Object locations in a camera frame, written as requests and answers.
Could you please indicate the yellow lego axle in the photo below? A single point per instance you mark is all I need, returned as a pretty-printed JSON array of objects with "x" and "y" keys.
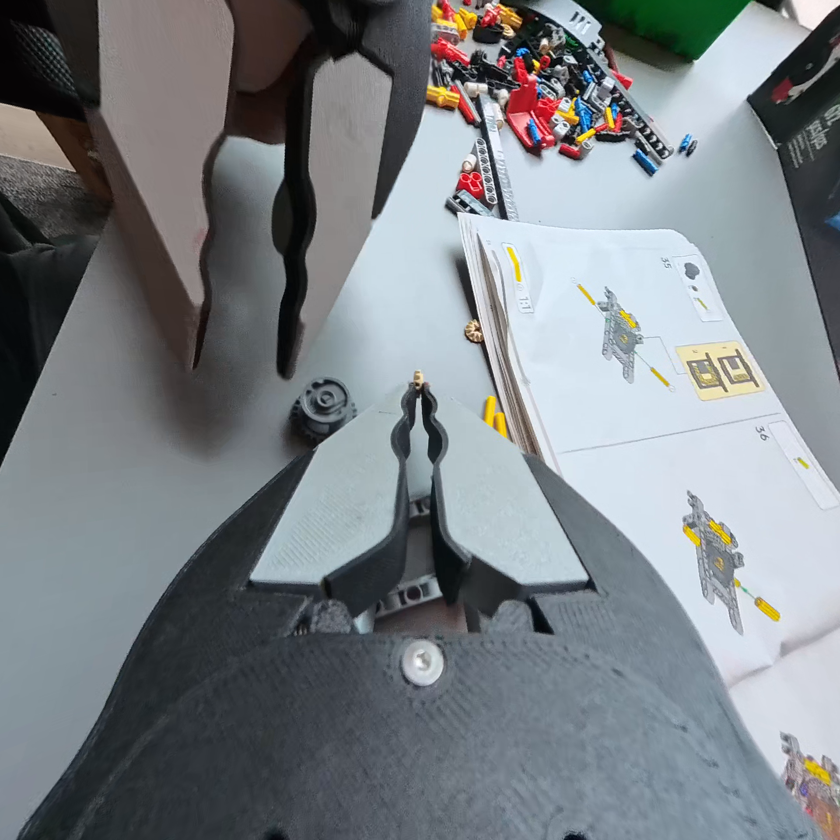
[
  {"x": 501, "y": 424},
  {"x": 489, "y": 408}
]

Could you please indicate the black lego set box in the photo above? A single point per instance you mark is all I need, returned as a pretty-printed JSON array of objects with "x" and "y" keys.
[{"x": 807, "y": 164}]

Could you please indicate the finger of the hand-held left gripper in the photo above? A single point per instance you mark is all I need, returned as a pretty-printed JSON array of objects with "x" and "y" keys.
[
  {"x": 341, "y": 164},
  {"x": 157, "y": 164}
]

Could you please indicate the grey lego frame assembly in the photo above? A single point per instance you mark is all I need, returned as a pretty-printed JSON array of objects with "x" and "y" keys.
[{"x": 410, "y": 594}]

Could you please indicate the black office chair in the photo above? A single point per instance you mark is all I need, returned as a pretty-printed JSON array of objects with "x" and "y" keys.
[{"x": 39, "y": 52}]

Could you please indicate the pile of loose lego pieces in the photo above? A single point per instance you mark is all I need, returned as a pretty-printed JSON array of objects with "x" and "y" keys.
[{"x": 544, "y": 98}]

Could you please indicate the dark grey lego piece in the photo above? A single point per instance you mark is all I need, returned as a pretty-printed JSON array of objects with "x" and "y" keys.
[{"x": 466, "y": 201}]

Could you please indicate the red lego connector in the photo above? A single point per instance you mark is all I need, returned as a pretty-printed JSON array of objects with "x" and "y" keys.
[{"x": 469, "y": 182}]

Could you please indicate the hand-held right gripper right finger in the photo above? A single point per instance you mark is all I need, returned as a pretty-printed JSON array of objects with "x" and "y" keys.
[{"x": 502, "y": 518}]

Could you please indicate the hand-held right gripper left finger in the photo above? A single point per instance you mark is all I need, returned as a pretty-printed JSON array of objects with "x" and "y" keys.
[{"x": 328, "y": 512}]

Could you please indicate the green plastic box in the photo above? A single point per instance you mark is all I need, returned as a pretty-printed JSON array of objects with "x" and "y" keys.
[{"x": 656, "y": 26}]

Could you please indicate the person's dark clothing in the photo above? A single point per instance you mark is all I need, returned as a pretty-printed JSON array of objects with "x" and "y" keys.
[{"x": 33, "y": 308}]

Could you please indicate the dark grey lego gear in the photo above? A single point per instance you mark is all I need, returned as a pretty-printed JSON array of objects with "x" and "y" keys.
[{"x": 321, "y": 403}]

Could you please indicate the lego instruction booklet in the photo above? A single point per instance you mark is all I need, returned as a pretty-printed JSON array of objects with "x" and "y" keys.
[{"x": 590, "y": 394}]

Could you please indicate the long grey lego strip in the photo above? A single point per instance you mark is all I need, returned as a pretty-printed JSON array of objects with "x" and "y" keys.
[{"x": 506, "y": 164}]

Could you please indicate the tan lego gear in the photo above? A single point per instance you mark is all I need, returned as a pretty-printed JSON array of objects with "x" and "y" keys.
[{"x": 474, "y": 330}]

